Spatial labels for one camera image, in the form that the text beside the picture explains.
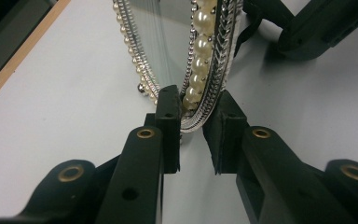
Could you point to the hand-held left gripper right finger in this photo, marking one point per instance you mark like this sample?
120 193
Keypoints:
276 174

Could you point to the white board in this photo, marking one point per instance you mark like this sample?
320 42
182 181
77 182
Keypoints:
74 93

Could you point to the oval pearl-rimmed mirror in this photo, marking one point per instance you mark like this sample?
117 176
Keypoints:
200 65

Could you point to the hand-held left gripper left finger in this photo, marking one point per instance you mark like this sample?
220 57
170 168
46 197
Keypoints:
136 174

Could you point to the wooden table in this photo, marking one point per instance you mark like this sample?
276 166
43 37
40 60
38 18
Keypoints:
18 57

